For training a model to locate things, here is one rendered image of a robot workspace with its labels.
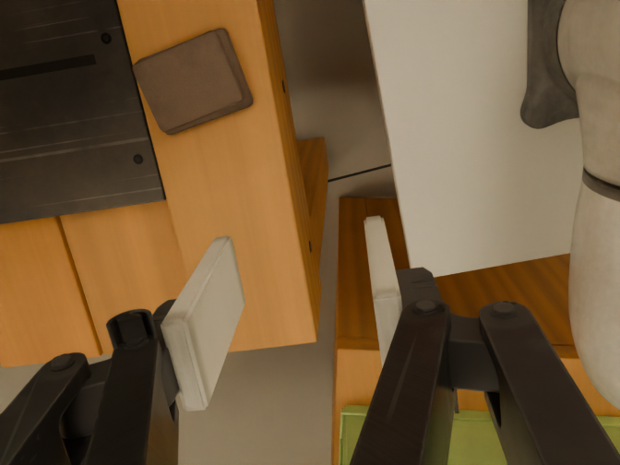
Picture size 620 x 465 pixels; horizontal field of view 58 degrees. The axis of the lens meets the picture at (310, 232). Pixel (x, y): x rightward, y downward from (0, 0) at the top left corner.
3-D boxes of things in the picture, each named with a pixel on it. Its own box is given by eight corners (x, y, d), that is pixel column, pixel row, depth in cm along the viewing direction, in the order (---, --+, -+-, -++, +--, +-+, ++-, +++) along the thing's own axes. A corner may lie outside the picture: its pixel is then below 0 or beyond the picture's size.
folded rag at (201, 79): (226, 26, 55) (220, 25, 53) (256, 103, 58) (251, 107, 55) (137, 61, 57) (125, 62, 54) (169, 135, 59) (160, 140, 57)
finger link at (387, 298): (372, 298, 15) (400, 294, 15) (363, 216, 21) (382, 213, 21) (386, 393, 16) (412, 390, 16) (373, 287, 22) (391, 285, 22)
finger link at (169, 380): (160, 432, 14) (53, 443, 15) (205, 333, 19) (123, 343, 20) (146, 383, 14) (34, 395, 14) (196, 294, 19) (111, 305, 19)
